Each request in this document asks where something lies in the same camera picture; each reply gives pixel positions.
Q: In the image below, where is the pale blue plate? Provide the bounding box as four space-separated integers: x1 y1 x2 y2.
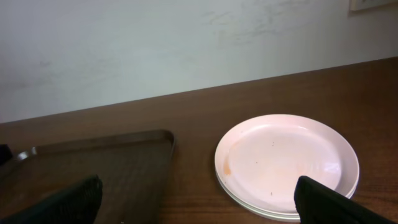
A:
215 172 360 223

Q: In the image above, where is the white plate top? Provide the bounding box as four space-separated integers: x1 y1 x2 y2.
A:
215 114 360 212

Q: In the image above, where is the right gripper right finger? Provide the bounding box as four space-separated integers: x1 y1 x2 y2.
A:
294 175 395 224

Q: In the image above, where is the brown serving tray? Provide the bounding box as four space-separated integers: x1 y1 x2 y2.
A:
1 129 175 223

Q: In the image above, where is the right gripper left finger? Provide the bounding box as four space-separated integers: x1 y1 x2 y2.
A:
1 175 103 224

